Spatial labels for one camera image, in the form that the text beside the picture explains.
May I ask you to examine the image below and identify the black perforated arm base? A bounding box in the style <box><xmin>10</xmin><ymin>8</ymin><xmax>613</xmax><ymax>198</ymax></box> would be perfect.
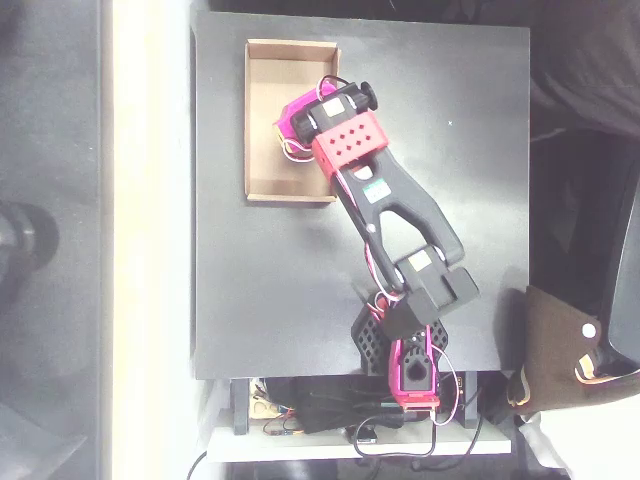
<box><xmin>351</xmin><ymin>294</ymin><xmax>451</xmax><ymax>376</ymax></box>

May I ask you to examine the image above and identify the open cardboard box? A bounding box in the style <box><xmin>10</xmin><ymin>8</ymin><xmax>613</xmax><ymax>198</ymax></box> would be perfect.
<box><xmin>243</xmin><ymin>38</ymin><xmax>343</xmax><ymax>204</ymax></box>

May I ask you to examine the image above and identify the dark cloth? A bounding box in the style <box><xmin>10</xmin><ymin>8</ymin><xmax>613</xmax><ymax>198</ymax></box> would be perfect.
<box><xmin>528</xmin><ymin>0</ymin><xmax>640</xmax><ymax>137</ymax></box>

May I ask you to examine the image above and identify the small wooden piece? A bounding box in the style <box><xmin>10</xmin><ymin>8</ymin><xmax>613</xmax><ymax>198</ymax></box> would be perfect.
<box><xmin>248</xmin><ymin>393</ymin><xmax>279</xmax><ymax>420</ymax></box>

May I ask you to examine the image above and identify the small circuit board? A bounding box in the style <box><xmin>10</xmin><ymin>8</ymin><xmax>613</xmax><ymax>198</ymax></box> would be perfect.
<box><xmin>262</xmin><ymin>421</ymin><xmax>305</xmax><ymax>437</ymax></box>

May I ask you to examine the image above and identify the white shelf board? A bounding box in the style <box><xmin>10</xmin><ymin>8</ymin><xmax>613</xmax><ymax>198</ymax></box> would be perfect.
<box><xmin>207</xmin><ymin>423</ymin><xmax>514</xmax><ymax>464</ymax></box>

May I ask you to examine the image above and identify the brown bag with white button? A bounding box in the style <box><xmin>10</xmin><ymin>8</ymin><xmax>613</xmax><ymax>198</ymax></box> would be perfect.
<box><xmin>506</xmin><ymin>284</ymin><xmax>640</xmax><ymax>419</ymax></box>

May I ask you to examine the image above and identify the black cable bundle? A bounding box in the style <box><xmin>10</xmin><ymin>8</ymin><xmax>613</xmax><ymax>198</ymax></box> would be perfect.
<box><xmin>264</xmin><ymin>375</ymin><xmax>404</xmax><ymax>435</ymax></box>

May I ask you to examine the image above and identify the black looped usb cable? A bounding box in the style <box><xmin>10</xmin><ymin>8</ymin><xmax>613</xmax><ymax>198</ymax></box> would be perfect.
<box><xmin>348</xmin><ymin>389</ymin><xmax>487</xmax><ymax>459</ymax></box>

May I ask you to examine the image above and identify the black hanging cable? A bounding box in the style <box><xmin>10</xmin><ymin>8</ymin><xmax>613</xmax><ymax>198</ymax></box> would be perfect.
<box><xmin>186</xmin><ymin>449</ymin><xmax>209</xmax><ymax>480</ymax></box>

